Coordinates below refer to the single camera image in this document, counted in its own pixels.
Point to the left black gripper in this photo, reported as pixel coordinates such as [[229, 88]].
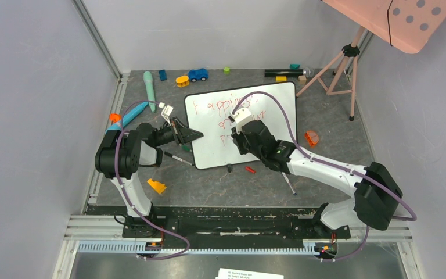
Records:
[[189, 134]]

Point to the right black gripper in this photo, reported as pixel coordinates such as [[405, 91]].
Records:
[[242, 140]]

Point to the white whiteboard black frame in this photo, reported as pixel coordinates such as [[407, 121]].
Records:
[[208, 112]]

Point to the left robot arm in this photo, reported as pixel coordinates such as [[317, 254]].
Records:
[[121, 154]]

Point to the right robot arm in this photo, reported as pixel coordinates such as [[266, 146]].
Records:
[[373, 193]]

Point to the black whiteboard marker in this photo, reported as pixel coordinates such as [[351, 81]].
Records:
[[179, 159]]

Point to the blue whiteboard marker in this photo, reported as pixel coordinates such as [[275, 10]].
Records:
[[289, 184]]

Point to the red marker cap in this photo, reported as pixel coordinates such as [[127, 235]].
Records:
[[250, 170]]

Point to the yellow oval toy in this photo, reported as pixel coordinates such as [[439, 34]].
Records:
[[182, 81]]

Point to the orange semicircle brick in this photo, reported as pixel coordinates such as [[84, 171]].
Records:
[[312, 138]]

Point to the yellow stair block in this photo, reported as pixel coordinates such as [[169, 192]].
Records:
[[157, 186]]

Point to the blue toy crayon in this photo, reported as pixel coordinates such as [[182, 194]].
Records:
[[137, 108]]

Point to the blue toy car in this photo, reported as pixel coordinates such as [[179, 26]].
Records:
[[198, 75]]

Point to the yellow rectangular block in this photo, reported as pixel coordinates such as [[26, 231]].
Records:
[[280, 79]]

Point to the dark blue block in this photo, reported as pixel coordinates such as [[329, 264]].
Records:
[[163, 75]]

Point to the mint toy crayon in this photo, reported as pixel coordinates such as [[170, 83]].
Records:
[[148, 80]]

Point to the orange small toy piece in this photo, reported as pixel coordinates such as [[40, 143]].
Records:
[[114, 117]]

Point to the tan wooden cube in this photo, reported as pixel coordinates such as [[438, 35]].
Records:
[[302, 80]]

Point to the teal block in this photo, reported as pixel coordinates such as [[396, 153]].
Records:
[[294, 66]]

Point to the black toy microphone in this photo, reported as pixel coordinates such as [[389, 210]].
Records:
[[308, 72]]

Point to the pink tripod stand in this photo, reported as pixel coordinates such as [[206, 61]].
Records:
[[348, 53]]

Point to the white printed paper sheet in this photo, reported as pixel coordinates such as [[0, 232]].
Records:
[[243, 274]]

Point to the pink perforated board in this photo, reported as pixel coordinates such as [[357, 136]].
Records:
[[405, 24]]

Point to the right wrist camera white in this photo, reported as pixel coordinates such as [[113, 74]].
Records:
[[240, 117]]

